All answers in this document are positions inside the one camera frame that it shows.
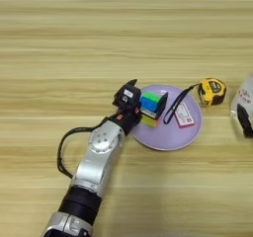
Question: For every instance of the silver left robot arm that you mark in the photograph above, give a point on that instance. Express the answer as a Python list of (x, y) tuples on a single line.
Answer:
[(99, 158)]

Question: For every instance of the colourful puzzle cube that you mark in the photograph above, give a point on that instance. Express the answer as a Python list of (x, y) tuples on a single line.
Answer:
[(151, 103)]

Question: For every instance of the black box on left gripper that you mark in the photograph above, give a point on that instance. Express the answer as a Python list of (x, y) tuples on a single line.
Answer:
[(127, 96)]

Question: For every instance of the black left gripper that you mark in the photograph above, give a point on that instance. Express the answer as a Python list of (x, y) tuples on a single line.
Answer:
[(128, 120)]

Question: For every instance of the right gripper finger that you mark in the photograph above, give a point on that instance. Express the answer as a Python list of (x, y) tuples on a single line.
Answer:
[(245, 120)]

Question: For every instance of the purple round plate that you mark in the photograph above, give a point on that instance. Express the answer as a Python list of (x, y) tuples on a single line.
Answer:
[(171, 135)]

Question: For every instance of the yellow black tape measure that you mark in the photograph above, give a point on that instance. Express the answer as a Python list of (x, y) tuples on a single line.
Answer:
[(214, 91)]

